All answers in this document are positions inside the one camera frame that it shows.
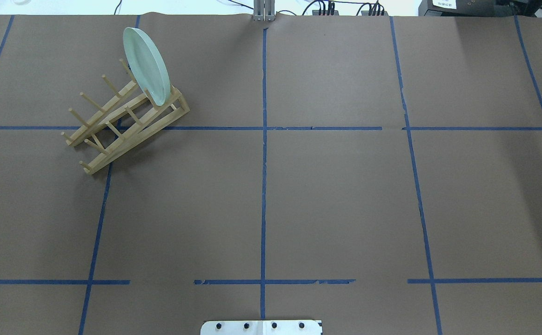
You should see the light green plate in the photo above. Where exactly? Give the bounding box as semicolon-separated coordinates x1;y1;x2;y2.
123;27;171;106

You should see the orange black connector block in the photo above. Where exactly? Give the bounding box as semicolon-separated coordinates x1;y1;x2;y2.
304;0;339;16

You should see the black box with label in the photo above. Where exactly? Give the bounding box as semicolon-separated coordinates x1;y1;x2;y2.
418;0;542;17

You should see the wooden dish rack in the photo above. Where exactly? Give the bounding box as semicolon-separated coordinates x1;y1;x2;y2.
61;59;190;174

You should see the aluminium frame post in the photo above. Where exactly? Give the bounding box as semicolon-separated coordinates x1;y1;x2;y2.
252;0;276;22

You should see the white pedestal column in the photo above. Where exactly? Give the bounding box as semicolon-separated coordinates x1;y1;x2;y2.
200;320;323;335

